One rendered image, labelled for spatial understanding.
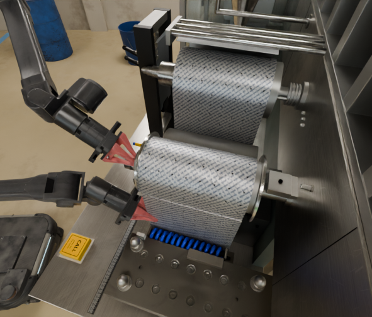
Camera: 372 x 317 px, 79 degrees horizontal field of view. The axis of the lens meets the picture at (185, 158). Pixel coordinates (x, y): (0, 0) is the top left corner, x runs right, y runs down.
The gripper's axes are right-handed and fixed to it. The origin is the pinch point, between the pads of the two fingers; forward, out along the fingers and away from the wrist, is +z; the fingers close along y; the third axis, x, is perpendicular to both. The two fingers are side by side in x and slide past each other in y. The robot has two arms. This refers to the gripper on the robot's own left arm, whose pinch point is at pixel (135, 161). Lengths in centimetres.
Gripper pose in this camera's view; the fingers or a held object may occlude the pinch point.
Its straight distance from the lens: 57.5
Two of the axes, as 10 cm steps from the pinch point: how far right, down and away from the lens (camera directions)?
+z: 7.7, 5.6, 3.1
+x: 5.8, -4.2, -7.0
